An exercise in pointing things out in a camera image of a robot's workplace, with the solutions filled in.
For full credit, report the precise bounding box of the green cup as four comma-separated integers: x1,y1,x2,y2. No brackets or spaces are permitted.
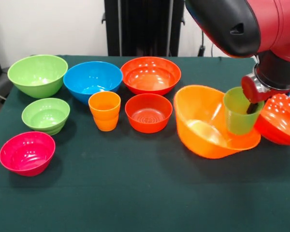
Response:
223,86,265,136

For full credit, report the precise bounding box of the large orange bowl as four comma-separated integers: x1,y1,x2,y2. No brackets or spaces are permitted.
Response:
173,84,261,160

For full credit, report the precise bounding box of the dark green table cloth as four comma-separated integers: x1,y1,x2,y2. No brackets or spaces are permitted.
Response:
0,55,290,232

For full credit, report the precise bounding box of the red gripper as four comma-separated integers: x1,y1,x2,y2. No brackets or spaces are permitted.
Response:
241,75,278,115

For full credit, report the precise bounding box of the orange cup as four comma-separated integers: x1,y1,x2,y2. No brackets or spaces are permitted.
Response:
87,91,121,132

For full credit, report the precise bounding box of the small red bowl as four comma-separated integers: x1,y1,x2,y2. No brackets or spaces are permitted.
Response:
124,93,174,134

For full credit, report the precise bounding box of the large red bowl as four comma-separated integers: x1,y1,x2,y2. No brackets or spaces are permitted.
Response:
253,93,290,146
120,56,182,96

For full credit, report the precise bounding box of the blue bowl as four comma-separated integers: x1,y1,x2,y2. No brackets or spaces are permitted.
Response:
63,61,123,104

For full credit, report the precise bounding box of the small green bowl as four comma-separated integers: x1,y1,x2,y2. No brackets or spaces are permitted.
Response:
21,98,71,136

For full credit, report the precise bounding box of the large green bowl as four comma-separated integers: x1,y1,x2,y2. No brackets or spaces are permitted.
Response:
7,54,69,99

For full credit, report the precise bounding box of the pink bowl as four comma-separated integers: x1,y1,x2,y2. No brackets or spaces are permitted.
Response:
0,131,56,177

